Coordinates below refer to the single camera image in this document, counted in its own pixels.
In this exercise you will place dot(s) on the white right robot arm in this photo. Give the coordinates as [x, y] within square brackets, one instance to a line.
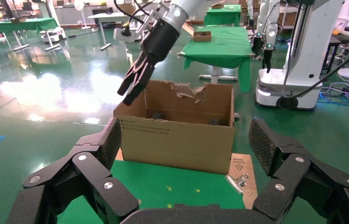
[183, 9]

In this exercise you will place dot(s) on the silver binder clip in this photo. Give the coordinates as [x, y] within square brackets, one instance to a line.
[234, 183]

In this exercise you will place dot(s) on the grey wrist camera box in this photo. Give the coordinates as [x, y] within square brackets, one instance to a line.
[132, 35]

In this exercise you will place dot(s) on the large green clothed table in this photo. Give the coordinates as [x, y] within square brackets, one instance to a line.
[221, 49]

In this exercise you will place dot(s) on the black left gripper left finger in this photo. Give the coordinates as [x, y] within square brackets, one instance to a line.
[81, 173]

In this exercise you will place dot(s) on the large open cardboard carton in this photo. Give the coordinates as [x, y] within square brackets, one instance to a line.
[177, 145]

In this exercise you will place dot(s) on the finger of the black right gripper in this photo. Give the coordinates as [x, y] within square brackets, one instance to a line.
[143, 82]
[131, 75]

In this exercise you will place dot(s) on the small open brown box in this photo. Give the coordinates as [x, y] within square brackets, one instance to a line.
[201, 37]

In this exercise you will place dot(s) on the white desk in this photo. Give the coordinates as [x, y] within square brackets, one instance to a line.
[106, 15]

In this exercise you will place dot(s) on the white table pedestal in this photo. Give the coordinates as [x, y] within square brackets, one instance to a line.
[214, 74]

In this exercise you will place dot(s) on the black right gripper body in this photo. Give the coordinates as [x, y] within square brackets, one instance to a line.
[160, 40]

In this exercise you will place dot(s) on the white wheeled robot body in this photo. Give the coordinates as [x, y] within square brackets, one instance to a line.
[304, 46]

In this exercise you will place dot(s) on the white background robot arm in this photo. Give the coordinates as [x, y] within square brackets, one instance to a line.
[270, 31]
[256, 31]

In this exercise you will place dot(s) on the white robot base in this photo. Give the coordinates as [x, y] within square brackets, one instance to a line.
[54, 34]

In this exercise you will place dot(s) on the wooden item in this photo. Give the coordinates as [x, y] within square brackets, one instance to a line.
[217, 5]

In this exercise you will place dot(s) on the small green clothed table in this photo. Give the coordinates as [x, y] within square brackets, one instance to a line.
[224, 17]

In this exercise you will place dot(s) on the white standing fan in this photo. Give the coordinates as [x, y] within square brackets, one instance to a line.
[79, 4]

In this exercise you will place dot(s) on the long green clothed table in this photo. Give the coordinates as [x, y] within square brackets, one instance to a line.
[29, 24]

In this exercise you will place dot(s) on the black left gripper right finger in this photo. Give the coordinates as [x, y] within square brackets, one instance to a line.
[301, 179]

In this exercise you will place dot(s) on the small blue floor scrap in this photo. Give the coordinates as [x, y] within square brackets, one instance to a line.
[0, 138]

